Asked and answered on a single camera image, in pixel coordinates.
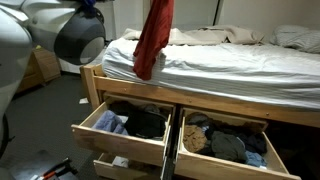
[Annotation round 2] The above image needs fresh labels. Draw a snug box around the orange piece of clothing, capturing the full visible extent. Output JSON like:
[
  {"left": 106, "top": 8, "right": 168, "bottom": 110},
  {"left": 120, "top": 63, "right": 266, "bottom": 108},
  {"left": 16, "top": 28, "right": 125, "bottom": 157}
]
[{"left": 132, "top": 0, "right": 175, "bottom": 82}]

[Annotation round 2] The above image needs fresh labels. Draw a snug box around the black folded clothing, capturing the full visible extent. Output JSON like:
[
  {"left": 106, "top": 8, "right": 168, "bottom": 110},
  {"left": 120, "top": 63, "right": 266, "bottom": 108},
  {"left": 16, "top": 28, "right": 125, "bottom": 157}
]
[{"left": 123, "top": 109, "right": 167, "bottom": 139}]

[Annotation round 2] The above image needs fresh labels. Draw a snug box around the grey striped clothing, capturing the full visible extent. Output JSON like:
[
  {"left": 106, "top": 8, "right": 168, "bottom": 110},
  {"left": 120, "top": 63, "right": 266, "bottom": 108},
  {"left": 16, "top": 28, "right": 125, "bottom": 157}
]
[{"left": 185, "top": 112, "right": 211, "bottom": 128}]

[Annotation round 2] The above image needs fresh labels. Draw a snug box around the tan brown clothing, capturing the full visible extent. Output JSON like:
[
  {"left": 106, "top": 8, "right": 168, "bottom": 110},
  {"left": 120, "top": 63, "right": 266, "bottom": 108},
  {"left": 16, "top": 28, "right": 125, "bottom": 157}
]
[{"left": 182, "top": 124, "right": 208, "bottom": 154}]

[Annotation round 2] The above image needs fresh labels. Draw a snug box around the wooden drawer with blue shirt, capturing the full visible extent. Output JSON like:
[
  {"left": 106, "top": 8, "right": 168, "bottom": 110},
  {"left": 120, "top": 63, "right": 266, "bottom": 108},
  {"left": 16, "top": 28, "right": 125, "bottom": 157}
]
[{"left": 70, "top": 98, "right": 176, "bottom": 168}]

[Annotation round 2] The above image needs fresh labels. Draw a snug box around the white item in low drawer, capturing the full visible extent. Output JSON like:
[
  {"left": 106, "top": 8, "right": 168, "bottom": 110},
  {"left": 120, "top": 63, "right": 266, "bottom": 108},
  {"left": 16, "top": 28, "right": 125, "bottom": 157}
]
[{"left": 111, "top": 155, "right": 130, "bottom": 168}]

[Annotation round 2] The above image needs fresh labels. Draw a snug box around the wooden drawer with dark clothes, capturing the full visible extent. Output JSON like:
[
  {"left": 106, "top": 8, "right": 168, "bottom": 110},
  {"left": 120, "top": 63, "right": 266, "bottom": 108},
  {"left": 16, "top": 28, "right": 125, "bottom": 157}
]
[{"left": 173, "top": 108, "right": 303, "bottom": 180}]

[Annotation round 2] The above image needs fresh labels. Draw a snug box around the dark green clothing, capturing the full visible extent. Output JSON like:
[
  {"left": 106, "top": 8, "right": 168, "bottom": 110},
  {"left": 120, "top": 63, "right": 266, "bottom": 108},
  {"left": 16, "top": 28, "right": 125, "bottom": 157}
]
[{"left": 210, "top": 130, "right": 248, "bottom": 164}]

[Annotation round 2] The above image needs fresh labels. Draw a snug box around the low wooden drawer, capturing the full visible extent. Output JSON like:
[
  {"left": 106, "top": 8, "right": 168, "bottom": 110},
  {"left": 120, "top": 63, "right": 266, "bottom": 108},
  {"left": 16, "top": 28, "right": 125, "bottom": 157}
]
[{"left": 93, "top": 152, "right": 168, "bottom": 180}]

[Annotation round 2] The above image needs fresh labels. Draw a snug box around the dark navy clothing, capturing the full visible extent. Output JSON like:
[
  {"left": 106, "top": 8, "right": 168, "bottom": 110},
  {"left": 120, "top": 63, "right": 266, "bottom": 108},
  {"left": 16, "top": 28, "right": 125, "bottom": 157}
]
[{"left": 199, "top": 123, "right": 268, "bottom": 157}]

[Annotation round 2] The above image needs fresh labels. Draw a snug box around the blue denim clothing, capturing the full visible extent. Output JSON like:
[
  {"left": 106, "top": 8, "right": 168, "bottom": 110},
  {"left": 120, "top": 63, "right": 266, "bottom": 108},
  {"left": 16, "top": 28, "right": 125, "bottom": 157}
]
[{"left": 244, "top": 149, "right": 268, "bottom": 168}]

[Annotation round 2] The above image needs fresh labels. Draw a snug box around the light blue shirt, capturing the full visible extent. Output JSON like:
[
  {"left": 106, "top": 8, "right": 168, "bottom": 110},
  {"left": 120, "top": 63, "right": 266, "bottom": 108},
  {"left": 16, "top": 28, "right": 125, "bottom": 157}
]
[{"left": 92, "top": 110, "right": 130, "bottom": 137}]

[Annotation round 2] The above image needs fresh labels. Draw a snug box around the beige blanket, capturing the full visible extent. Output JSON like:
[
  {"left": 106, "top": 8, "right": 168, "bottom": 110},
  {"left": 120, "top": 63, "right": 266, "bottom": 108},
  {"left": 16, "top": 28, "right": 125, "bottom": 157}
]
[{"left": 121, "top": 24, "right": 266, "bottom": 46}]

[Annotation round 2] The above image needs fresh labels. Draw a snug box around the white sheeted mattress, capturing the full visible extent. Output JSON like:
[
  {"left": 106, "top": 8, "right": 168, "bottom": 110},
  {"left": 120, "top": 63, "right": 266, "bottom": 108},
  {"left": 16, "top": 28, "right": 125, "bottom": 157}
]
[{"left": 101, "top": 37, "right": 320, "bottom": 111}]

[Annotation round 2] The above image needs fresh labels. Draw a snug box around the grey striped pillow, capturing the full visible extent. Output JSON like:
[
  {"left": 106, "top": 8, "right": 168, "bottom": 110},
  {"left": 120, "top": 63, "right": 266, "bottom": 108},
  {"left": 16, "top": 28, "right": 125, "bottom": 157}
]
[{"left": 269, "top": 23, "right": 320, "bottom": 54}]

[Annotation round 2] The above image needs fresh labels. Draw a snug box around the wooden bed frame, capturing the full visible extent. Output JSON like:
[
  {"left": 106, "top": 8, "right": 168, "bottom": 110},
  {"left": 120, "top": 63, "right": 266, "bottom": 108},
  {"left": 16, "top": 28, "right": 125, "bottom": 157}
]
[{"left": 79, "top": 63, "right": 320, "bottom": 129}]

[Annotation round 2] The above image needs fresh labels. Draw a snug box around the orange handled black clamp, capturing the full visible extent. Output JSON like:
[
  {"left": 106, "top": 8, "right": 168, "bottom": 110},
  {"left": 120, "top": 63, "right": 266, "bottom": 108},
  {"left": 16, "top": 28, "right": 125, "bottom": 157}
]
[{"left": 31, "top": 157, "right": 79, "bottom": 180}]

